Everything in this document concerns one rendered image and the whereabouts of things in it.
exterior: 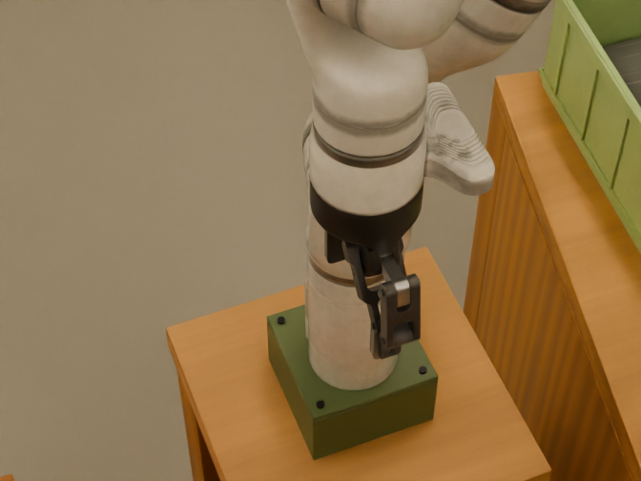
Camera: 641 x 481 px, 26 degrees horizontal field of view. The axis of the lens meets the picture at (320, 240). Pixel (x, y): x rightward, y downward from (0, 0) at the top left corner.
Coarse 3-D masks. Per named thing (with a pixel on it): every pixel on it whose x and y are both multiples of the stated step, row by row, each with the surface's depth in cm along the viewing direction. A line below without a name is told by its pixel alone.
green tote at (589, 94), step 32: (576, 0) 176; (608, 0) 178; (640, 0) 180; (576, 32) 170; (608, 32) 182; (640, 32) 184; (576, 64) 174; (608, 64) 165; (576, 96) 176; (608, 96) 167; (576, 128) 178; (608, 128) 169; (640, 128) 159; (608, 160) 171; (640, 160) 162; (608, 192) 173; (640, 192) 164; (640, 224) 167
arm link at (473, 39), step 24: (480, 0) 104; (456, 24) 106; (480, 24) 105; (504, 24) 105; (528, 24) 107; (432, 48) 109; (456, 48) 107; (480, 48) 107; (504, 48) 108; (432, 72) 113; (456, 72) 113; (312, 120) 120
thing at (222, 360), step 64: (192, 320) 155; (256, 320) 155; (448, 320) 155; (192, 384) 150; (256, 384) 150; (448, 384) 150; (256, 448) 145; (384, 448) 145; (448, 448) 145; (512, 448) 145
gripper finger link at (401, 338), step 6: (402, 324) 94; (396, 330) 94; (402, 330) 94; (408, 330) 94; (396, 336) 93; (402, 336) 93; (408, 336) 94; (396, 342) 93; (402, 342) 94; (408, 342) 94; (384, 348) 97; (390, 348) 97; (396, 348) 97; (384, 354) 97; (390, 354) 98; (396, 354) 98
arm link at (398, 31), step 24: (336, 0) 75; (360, 0) 74; (384, 0) 73; (408, 0) 73; (432, 0) 73; (456, 0) 75; (360, 24) 76; (384, 24) 74; (408, 24) 74; (432, 24) 74; (408, 48) 76
